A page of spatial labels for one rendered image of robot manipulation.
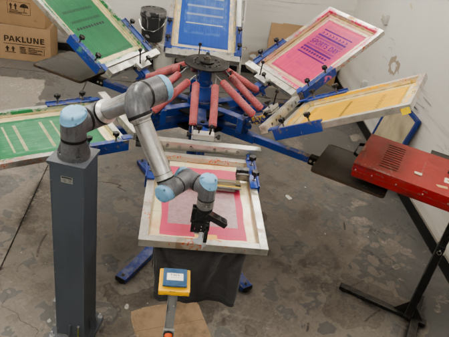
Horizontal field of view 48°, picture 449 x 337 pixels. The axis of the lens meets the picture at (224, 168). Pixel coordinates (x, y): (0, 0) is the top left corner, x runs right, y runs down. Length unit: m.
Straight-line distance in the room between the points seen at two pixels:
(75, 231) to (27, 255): 1.14
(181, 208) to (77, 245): 0.56
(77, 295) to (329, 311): 1.66
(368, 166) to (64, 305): 1.87
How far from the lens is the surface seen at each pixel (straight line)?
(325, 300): 3.65
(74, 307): 2.99
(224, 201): 2.62
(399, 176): 2.98
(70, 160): 2.39
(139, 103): 2.00
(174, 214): 2.48
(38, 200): 4.19
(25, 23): 6.54
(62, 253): 2.74
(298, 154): 3.29
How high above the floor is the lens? 2.49
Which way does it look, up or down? 32 degrees down
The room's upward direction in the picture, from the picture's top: 10 degrees clockwise
